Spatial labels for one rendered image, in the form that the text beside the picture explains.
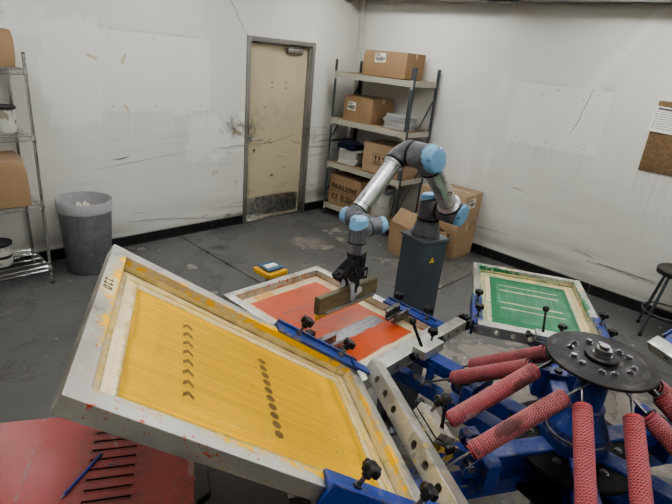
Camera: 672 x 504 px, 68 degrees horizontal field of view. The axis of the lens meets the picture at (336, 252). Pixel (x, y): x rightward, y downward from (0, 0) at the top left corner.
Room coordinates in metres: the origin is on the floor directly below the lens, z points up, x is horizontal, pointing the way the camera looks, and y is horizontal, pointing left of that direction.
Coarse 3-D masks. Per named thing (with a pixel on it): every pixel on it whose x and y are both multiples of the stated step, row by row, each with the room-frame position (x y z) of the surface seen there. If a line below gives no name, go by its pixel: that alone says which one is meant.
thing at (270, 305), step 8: (272, 296) 2.09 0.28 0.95; (280, 296) 2.10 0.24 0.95; (288, 296) 2.11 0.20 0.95; (256, 304) 2.00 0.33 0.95; (264, 304) 2.01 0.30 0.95; (272, 304) 2.01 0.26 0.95; (280, 304) 2.02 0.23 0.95; (288, 304) 2.03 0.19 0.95; (272, 312) 1.94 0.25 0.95; (288, 320) 1.88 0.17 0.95; (328, 328) 1.85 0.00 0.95; (336, 328) 1.86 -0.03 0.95; (320, 336) 1.78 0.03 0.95; (360, 336) 1.81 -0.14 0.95; (360, 344) 1.75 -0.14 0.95; (368, 344) 1.76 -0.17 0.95; (376, 344) 1.76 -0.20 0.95; (352, 352) 1.69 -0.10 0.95; (360, 352) 1.69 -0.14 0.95; (368, 352) 1.70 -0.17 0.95
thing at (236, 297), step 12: (288, 276) 2.26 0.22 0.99; (300, 276) 2.29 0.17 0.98; (312, 276) 2.36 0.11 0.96; (324, 276) 2.33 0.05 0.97; (252, 288) 2.08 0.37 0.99; (264, 288) 2.12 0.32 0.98; (276, 288) 2.18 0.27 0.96; (228, 300) 1.97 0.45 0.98; (240, 300) 1.96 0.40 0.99; (372, 300) 2.12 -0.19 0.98; (252, 312) 1.86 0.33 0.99; (420, 324) 1.93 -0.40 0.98; (420, 336) 1.80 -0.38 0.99; (396, 348) 1.69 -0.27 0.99
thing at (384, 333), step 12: (300, 288) 2.21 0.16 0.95; (312, 288) 2.22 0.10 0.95; (324, 288) 2.23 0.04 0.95; (300, 300) 2.08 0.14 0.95; (372, 312) 2.03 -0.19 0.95; (348, 324) 1.90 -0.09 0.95; (384, 324) 1.93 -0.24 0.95; (396, 324) 1.95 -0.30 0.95; (372, 336) 1.82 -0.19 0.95; (384, 336) 1.83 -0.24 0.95; (396, 336) 1.84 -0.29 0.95
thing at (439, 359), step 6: (438, 354) 1.60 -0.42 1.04; (414, 360) 1.60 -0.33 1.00; (420, 360) 1.59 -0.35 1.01; (426, 360) 1.57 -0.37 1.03; (432, 360) 1.56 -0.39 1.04; (438, 360) 1.56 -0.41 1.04; (444, 360) 1.56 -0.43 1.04; (450, 360) 1.56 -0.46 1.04; (426, 366) 1.57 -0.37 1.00; (438, 366) 1.54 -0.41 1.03; (444, 366) 1.52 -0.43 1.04; (450, 366) 1.53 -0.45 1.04; (456, 366) 1.53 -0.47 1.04; (462, 366) 1.53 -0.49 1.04; (438, 372) 1.53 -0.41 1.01; (444, 372) 1.52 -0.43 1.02
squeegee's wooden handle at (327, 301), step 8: (360, 280) 1.96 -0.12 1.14; (368, 280) 1.97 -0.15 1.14; (376, 280) 2.00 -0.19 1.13; (344, 288) 1.87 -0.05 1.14; (368, 288) 1.97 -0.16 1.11; (376, 288) 2.01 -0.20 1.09; (320, 296) 1.77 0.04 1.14; (328, 296) 1.79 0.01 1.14; (336, 296) 1.82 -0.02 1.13; (344, 296) 1.85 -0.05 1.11; (360, 296) 1.93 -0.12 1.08; (320, 304) 1.75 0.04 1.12; (328, 304) 1.79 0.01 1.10; (336, 304) 1.82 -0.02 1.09; (320, 312) 1.76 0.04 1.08
